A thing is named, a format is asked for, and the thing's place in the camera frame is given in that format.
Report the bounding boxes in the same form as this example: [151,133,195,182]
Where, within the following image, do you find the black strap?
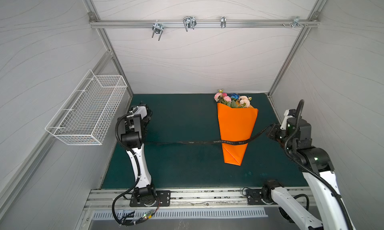
[146,123,274,147]

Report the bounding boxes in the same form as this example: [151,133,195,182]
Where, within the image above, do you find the orange wrapping paper sheet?
[217,103,259,166]

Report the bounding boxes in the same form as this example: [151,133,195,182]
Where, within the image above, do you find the peach fake flower spray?
[238,95,253,108]

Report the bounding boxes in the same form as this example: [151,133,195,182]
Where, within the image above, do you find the blue fake rose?
[230,93,240,108]

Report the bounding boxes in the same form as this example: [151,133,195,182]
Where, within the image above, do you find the pink fake flower spray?
[214,89,224,104]

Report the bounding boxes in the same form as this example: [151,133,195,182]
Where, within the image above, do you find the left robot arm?
[115,104,157,206]

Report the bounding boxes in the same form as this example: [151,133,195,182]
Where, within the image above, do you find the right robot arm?
[260,110,355,230]

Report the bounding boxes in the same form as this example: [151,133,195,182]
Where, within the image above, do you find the white vent grille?
[92,207,268,221]

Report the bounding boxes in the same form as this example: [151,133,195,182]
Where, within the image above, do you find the left metal u-bolt clamp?
[152,22,164,41]

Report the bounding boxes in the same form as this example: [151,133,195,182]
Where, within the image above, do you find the metal u-bolt clamp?
[183,16,197,32]
[152,22,164,41]

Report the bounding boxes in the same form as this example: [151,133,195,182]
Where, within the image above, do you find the middle metal u-bolt clamp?
[183,16,197,32]

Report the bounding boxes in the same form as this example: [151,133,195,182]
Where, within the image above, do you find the aluminium top crossbar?
[90,19,321,29]

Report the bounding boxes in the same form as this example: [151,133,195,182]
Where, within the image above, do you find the right metal bolt clamp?
[282,18,309,28]

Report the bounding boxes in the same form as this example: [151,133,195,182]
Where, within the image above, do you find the white wire basket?
[45,70,127,146]

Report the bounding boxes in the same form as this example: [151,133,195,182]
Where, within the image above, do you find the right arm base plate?
[245,188,271,206]

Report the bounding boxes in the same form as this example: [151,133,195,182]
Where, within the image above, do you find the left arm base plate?
[130,191,171,208]

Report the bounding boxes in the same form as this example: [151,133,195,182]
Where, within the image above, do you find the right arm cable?
[278,193,310,223]

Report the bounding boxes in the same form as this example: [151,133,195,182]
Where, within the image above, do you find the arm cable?
[278,193,310,223]
[111,181,161,227]

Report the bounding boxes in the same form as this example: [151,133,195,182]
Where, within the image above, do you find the aluminium front rail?
[83,186,330,211]

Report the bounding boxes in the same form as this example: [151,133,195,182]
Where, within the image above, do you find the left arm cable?
[111,181,161,227]

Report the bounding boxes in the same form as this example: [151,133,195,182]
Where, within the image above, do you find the small metal bracket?
[221,16,227,29]

